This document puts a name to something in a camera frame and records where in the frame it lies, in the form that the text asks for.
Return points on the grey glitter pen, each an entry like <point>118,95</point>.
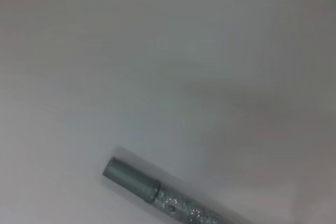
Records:
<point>131,179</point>

